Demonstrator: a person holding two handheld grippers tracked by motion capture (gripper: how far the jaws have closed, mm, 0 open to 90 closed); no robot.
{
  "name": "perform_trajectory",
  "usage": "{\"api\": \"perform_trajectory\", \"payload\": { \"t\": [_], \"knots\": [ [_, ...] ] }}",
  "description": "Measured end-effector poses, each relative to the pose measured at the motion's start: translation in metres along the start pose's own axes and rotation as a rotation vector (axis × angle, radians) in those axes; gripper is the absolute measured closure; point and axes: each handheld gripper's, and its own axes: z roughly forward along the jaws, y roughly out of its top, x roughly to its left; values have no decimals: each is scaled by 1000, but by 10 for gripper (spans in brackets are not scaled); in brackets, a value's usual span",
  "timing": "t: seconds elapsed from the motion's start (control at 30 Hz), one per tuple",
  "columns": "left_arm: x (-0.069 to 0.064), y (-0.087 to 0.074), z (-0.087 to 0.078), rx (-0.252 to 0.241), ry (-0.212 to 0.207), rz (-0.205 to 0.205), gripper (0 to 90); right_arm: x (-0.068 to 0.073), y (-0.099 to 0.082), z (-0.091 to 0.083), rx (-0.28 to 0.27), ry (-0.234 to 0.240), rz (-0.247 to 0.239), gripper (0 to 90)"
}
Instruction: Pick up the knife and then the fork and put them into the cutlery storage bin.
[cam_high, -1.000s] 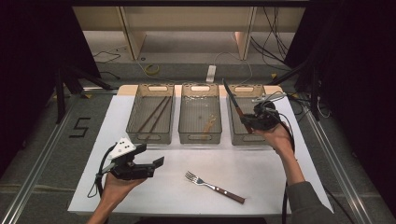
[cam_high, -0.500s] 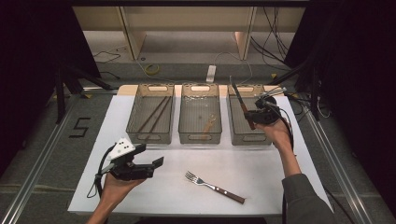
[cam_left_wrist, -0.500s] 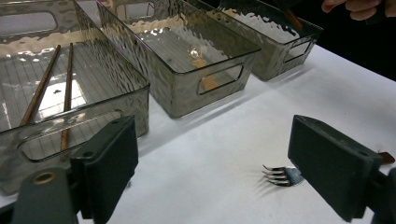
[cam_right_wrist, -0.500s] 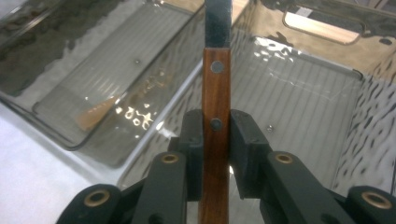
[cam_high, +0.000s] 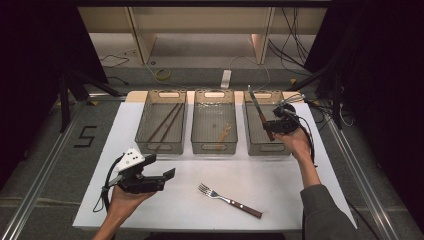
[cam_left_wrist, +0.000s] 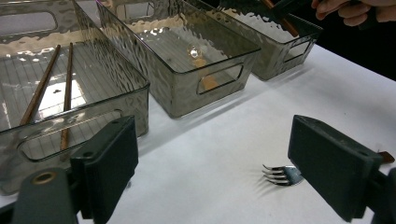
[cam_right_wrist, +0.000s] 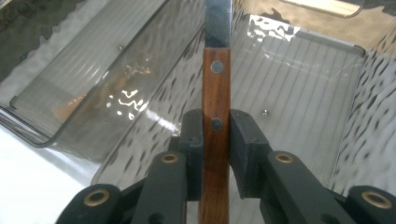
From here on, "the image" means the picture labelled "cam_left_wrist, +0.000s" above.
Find brown wooden chopstick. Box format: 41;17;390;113
19;44;63;126
59;42;75;153

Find smoky clear plastic bin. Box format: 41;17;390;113
190;0;324;81
96;0;262;119
0;0;150;197

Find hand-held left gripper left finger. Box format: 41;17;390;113
69;115;139;224

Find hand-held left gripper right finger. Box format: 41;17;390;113
288;115;384;223

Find steel fork with brown handle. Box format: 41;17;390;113
261;151;396;188

